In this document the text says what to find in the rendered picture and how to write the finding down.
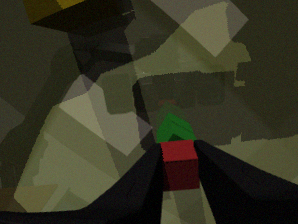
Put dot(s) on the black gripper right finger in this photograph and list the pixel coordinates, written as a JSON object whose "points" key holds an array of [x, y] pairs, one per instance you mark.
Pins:
{"points": [[239, 193]]}

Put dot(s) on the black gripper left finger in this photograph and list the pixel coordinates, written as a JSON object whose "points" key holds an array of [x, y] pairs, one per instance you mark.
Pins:
{"points": [[135, 199]]}

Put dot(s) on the red block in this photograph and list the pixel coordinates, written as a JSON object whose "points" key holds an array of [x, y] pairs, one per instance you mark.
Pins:
{"points": [[180, 164]]}

